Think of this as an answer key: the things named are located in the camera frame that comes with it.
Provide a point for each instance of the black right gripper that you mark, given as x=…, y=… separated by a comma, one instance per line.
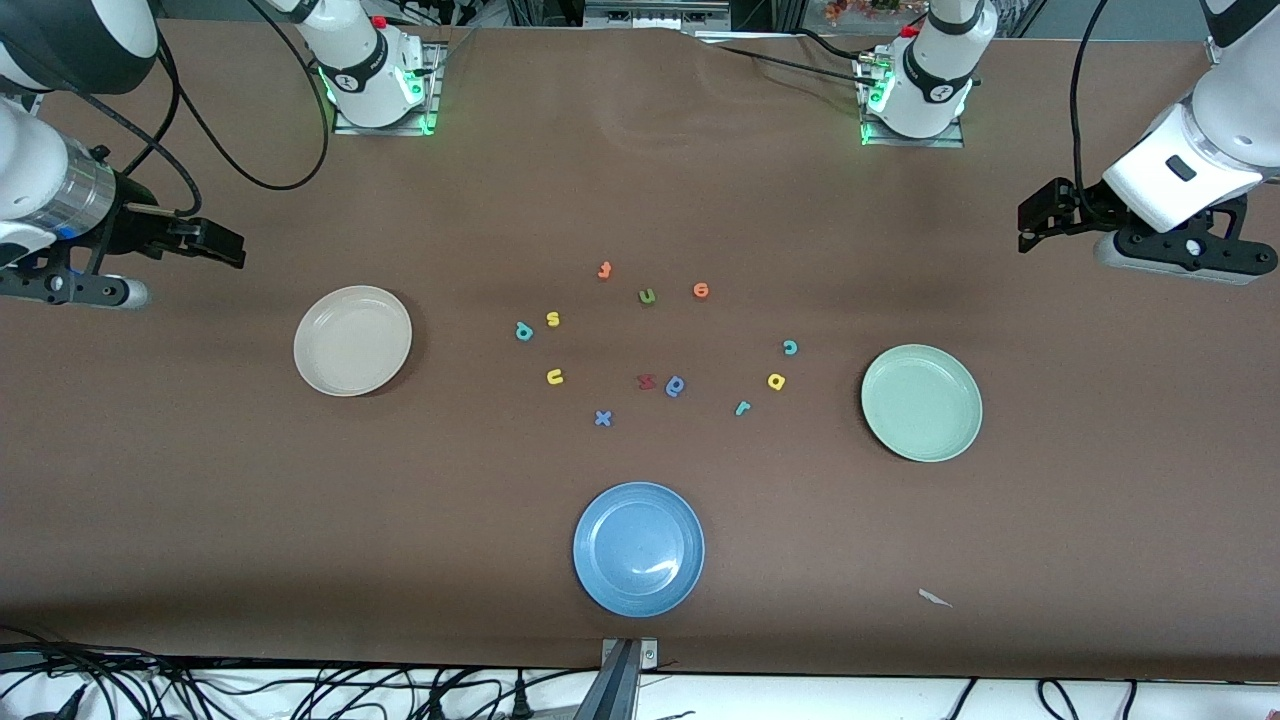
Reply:
x=137, y=212

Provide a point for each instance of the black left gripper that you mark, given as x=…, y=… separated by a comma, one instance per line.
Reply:
x=1084, y=204

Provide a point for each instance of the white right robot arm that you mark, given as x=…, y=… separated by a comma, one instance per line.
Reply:
x=365, y=75

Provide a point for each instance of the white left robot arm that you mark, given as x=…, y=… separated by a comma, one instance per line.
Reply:
x=935, y=80

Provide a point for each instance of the beige brown plate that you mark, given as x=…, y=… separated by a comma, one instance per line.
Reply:
x=352, y=340

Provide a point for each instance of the light green plate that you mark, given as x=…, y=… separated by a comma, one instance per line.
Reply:
x=920, y=402

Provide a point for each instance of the orange artificial flowers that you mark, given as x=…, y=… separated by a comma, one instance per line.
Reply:
x=860, y=8

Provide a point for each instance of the white paper scrap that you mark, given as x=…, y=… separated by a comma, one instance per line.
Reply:
x=935, y=598

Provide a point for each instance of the blue letter g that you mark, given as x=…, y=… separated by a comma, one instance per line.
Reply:
x=676, y=386

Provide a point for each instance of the brown table cloth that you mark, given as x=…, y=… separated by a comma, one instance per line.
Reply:
x=640, y=180

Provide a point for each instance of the blue plate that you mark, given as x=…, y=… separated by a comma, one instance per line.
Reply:
x=638, y=550

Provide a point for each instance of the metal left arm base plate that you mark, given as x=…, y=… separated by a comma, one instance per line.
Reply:
x=950, y=143

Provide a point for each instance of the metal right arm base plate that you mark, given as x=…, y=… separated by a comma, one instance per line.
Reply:
x=350, y=128

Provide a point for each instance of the aluminium frame profile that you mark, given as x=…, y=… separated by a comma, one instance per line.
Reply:
x=655, y=12

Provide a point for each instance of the grey metal camera bracket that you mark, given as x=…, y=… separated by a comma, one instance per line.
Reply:
x=615, y=680

